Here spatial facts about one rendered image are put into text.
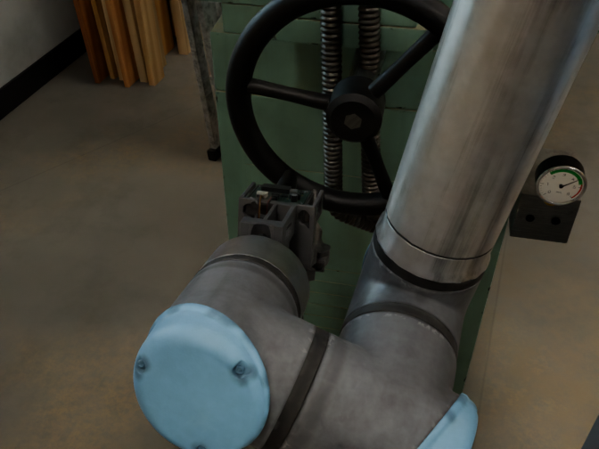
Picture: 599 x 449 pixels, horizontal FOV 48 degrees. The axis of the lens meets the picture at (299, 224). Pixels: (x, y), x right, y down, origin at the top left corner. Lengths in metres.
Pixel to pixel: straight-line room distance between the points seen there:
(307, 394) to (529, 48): 0.24
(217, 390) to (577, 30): 0.29
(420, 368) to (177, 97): 2.02
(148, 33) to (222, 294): 2.01
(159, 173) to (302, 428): 1.66
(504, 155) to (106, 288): 1.38
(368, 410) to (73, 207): 1.62
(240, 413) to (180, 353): 0.05
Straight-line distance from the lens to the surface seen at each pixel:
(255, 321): 0.44
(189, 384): 0.42
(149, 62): 2.45
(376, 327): 0.48
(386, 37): 0.79
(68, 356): 1.60
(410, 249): 0.49
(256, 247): 0.52
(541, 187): 0.94
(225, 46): 0.94
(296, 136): 0.99
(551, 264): 1.82
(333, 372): 0.43
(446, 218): 0.46
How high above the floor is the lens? 1.19
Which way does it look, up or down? 41 degrees down
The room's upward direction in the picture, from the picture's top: straight up
